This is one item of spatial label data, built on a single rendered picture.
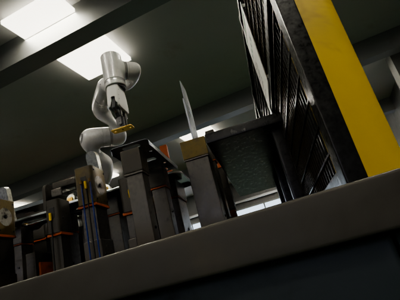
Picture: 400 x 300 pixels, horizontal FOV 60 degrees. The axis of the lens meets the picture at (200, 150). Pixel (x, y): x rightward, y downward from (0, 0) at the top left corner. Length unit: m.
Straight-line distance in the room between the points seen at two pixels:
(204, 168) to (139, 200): 0.29
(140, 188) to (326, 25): 0.53
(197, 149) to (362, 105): 0.53
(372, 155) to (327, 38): 0.25
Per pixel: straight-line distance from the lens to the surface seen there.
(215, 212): 1.01
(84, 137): 1.79
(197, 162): 1.05
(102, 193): 1.10
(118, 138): 1.80
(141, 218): 0.82
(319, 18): 0.79
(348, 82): 0.72
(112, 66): 1.46
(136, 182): 0.84
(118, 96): 1.38
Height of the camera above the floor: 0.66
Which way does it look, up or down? 20 degrees up
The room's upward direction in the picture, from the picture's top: 14 degrees counter-clockwise
